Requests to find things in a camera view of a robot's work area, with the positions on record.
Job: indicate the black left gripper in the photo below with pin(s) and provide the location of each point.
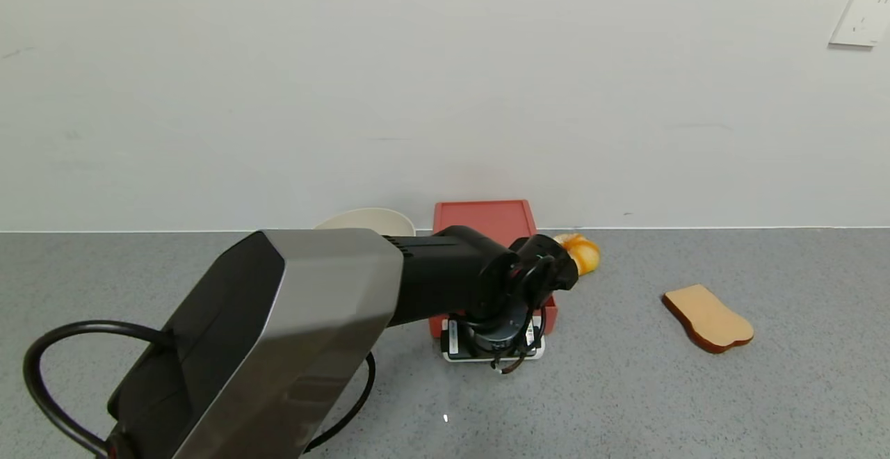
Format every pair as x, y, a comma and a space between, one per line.
453, 339

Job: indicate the left robot arm silver black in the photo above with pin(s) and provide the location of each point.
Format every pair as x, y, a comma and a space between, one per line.
306, 320

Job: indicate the red drawer cabinet housing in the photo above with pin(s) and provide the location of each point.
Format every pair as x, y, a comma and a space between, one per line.
487, 217

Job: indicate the beige ribbed bowl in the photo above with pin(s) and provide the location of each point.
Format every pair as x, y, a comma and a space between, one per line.
368, 221

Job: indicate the orange round bread bun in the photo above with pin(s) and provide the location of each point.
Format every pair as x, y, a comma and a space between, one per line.
587, 254

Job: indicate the toast slice with brown crust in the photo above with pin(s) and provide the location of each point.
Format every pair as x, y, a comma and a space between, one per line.
709, 316

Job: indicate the white wall socket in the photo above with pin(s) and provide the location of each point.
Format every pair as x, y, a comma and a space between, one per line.
861, 15

